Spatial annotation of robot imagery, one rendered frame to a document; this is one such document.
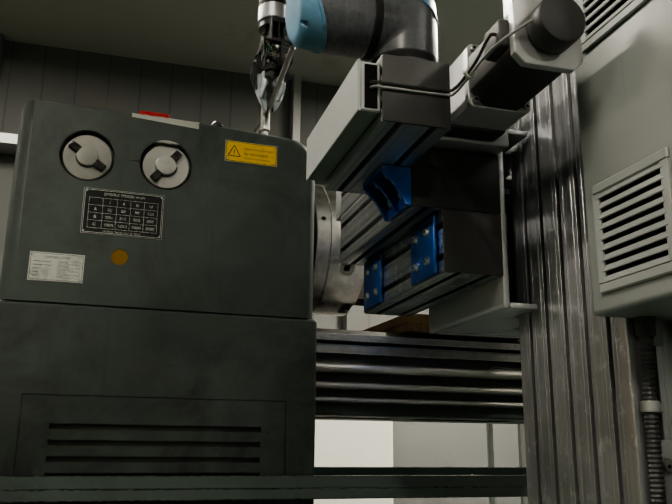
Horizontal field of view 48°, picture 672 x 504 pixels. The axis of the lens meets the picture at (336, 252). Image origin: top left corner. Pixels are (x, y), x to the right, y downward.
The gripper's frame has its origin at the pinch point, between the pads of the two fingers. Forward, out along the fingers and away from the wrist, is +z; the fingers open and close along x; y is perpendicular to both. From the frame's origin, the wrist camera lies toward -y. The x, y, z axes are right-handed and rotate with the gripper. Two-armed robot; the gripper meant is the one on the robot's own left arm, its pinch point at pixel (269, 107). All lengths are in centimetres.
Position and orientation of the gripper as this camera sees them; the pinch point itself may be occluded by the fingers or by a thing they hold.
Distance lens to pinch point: 180.5
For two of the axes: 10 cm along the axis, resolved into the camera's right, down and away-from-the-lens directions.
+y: 3.3, -2.4, -9.1
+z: -0.1, 9.7, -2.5
